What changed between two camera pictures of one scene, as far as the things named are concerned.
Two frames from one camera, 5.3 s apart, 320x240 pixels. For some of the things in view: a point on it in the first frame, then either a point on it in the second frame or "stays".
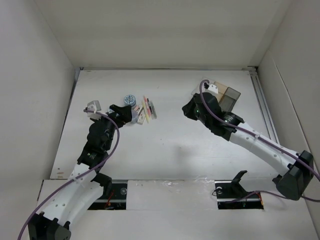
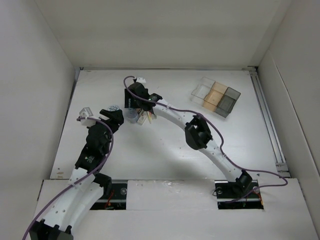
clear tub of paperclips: [135, 115] stays
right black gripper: [187, 108] to [126, 93]
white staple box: [141, 119] stays
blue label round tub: [129, 100] stays
